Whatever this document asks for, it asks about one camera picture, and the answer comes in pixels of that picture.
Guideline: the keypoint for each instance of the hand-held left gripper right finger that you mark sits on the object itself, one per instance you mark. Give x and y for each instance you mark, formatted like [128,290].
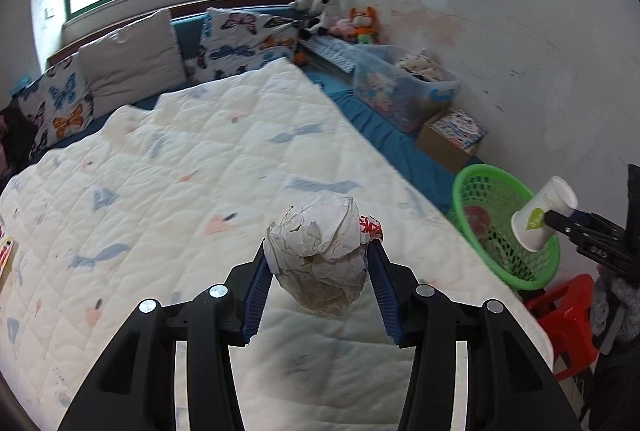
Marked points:
[385,298]

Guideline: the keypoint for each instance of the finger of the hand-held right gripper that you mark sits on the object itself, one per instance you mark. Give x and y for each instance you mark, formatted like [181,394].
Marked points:
[595,221]
[557,218]

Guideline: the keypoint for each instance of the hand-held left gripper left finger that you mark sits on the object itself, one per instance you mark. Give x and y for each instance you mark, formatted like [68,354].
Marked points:
[255,298]

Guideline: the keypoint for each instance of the white paper cup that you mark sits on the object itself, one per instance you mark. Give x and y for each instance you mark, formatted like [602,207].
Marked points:
[542,218]

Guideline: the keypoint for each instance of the green plastic basket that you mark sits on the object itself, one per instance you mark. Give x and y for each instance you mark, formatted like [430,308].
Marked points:
[530,273]

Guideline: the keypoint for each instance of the white paper ball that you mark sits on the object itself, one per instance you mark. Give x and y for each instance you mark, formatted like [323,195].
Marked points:
[320,241]

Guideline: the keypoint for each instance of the red plastic stool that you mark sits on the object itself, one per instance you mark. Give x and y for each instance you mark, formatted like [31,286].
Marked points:
[565,321]

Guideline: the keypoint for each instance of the white quilted blanket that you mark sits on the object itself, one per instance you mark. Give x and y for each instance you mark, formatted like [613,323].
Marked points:
[175,211]

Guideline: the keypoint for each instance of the cardboard box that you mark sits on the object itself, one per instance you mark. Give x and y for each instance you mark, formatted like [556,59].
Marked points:
[447,146]

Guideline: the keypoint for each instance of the blue bed sheet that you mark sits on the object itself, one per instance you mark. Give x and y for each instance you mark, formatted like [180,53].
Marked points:
[380,131]

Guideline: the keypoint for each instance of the clear plastic storage bin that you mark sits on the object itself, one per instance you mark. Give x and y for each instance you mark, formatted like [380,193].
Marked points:
[400,96]

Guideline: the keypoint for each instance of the small orange ball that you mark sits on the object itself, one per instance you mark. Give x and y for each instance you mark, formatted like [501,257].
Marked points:
[299,58]

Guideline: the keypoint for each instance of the wooden board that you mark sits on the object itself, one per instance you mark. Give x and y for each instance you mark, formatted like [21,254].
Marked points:
[6,261]

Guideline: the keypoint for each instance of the patterned folded cloth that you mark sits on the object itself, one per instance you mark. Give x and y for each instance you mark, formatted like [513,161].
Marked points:
[335,51]

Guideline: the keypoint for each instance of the white butterfly pillow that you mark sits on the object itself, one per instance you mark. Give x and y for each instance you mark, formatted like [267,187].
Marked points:
[230,41]
[62,101]
[280,38]

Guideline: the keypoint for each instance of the beige pillow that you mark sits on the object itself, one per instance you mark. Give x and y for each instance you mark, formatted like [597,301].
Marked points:
[130,61]

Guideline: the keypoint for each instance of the pink plush toy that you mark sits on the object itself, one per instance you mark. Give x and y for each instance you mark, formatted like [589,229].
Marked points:
[342,28]

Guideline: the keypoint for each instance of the orange fox plush toy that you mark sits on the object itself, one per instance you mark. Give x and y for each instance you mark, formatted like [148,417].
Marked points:
[364,23]

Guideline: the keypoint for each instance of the black and white plush toy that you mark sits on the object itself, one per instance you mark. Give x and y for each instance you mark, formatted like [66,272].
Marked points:
[320,8]

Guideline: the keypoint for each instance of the teal cloth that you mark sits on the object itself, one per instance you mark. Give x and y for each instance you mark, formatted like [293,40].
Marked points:
[22,83]

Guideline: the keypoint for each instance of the white wall switch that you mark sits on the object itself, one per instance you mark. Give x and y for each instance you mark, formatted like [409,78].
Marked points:
[49,12]

